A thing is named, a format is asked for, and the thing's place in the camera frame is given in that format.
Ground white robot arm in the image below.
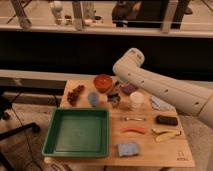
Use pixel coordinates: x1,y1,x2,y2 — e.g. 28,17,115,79
112,48,213,129

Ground blue plastic cup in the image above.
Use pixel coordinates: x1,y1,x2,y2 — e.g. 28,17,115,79
87,92,99,107

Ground white plastic cup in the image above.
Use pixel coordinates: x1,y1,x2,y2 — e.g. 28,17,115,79
130,92,144,109

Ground black brush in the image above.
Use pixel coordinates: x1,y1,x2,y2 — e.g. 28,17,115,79
156,115,178,126

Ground purple bowl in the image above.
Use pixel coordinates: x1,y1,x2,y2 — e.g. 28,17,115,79
121,84,137,95

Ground red bowl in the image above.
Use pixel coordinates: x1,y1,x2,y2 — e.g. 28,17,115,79
93,74,113,93

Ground metal spoon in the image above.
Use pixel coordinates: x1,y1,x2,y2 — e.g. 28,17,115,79
121,117,146,121

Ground bunch of red grapes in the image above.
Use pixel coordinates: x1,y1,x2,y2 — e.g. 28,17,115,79
67,85,85,106

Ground blue white cloth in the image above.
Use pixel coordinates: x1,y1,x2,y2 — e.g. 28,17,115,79
150,96,174,110

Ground orange carrot toy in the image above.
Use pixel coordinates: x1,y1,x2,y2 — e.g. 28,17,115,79
120,127,146,134

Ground wooden table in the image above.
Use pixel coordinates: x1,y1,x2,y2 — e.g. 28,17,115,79
49,78,196,168

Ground green plastic tray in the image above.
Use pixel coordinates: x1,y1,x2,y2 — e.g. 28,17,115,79
42,108,110,158

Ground yellow banana toy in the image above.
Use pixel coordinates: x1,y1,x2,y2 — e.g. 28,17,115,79
152,128,181,142

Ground black office chair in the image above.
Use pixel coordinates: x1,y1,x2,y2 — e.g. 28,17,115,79
0,87,42,171

